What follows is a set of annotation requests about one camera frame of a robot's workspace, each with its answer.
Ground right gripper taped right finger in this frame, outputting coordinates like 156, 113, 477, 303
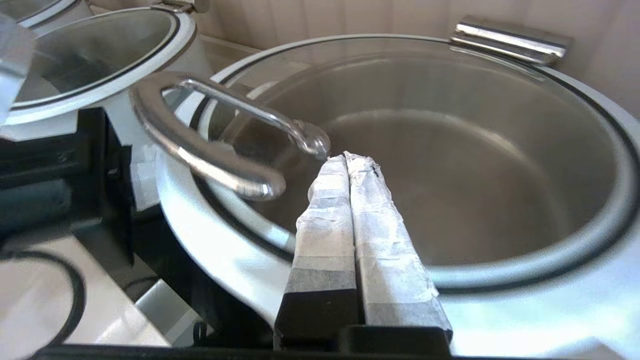
346, 152, 453, 343

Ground small deep white pot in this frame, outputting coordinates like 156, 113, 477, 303
207, 47, 628, 266

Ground wide white cooking pot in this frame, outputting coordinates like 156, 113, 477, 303
32, 0, 96, 36
0, 15, 213, 143

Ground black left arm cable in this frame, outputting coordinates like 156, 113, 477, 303
0, 249, 87, 351

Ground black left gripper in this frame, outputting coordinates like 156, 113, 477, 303
0, 107, 162, 268

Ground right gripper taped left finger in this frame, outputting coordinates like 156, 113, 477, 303
274, 156, 360, 351

